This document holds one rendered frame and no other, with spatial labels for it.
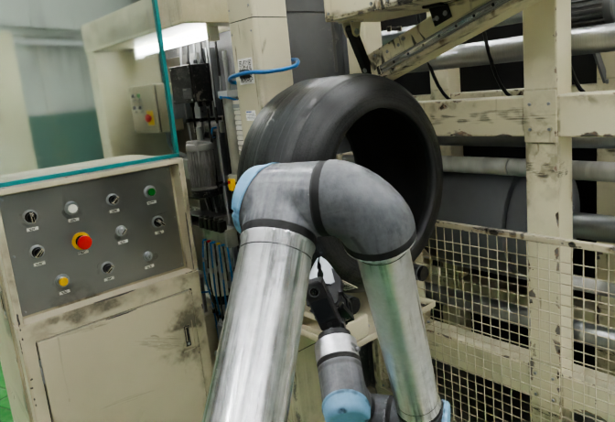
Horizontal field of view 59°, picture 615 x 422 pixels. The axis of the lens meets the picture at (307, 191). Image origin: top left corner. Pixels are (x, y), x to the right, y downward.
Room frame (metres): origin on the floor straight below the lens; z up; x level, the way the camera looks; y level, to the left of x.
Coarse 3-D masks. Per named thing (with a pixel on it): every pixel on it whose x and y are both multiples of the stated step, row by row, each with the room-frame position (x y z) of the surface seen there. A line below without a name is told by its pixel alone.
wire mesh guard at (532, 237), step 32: (448, 224) 1.62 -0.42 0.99; (608, 256) 1.27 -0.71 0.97; (608, 288) 1.27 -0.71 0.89; (448, 320) 1.64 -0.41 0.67; (544, 320) 1.40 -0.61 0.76; (608, 320) 1.27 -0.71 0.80; (608, 352) 1.27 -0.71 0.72; (480, 384) 1.56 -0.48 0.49; (608, 384) 1.27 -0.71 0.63; (608, 416) 1.27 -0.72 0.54
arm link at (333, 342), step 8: (328, 336) 1.05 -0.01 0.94; (336, 336) 1.04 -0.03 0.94; (344, 336) 1.05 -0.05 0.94; (352, 336) 1.06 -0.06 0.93; (320, 344) 1.05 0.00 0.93; (328, 344) 1.03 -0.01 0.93; (336, 344) 1.03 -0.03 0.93; (344, 344) 1.03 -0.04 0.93; (352, 344) 1.04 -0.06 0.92; (320, 352) 1.03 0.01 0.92; (328, 352) 1.02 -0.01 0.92
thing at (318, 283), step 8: (312, 280) 1.09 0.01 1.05; (320, 280) 1.09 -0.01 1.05; (312, 288) 1.08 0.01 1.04; (320, 288) 1.08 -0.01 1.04; (312, 296) 1.08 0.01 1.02; (320, 296) 1.08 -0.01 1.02; (328, 296) 1.08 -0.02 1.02; (312, 304) 1.09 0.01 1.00; (320, 304) 1.08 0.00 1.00; (328, 304) 1.08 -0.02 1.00; (320, 312) 1.09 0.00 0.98; (328, 312) 1.08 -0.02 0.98; (336, 312) 1.09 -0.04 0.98; (320, 320) 1.09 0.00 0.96; (328, 320) 1.09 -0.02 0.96; (336, 320) 1.08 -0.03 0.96; (320, 328) 1.09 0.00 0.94; (328, 328) 1.09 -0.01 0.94
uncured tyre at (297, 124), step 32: (288, 96) 1.41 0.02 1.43; (320, 96) 1.32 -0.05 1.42; (352, 96) 1.33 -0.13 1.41; (384, 96) 1.39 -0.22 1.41; (256, 128) 1.39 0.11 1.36; (288, 128) 1.29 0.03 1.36; (320, 128) 1.26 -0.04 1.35; (352, 128) 1.70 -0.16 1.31; (384, 128) 1.69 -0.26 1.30; (416, 128) 1.48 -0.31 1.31; (256, 160) 1.33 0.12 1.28; (288, 160) 1.25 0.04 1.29; (320, 160) 1.24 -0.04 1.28; (384, 160) 1.73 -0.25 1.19; (416, 160) 1.63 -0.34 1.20; (416, 192) 1.63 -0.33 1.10; (416, 224) 1.58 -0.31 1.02; (416, 256) 1.45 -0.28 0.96
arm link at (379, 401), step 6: (372, 396) 1.04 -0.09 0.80; (378, 396) 1.04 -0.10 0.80; (384, 396) 1.04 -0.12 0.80; (372, 402) 1.01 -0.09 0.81; (378, 402) 1.03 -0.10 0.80; (384, 402) 1.02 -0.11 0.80; (372, 408) 1.01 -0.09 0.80; (378, 408) 1.01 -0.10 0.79; (384, 408) 1.01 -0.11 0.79; (372, 414) 1.01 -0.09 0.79; (378, 414) 1.01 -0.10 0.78; (384, 414) 1.00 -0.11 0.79; (372, 420) 1.00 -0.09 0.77; (378, 420) 1.00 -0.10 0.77
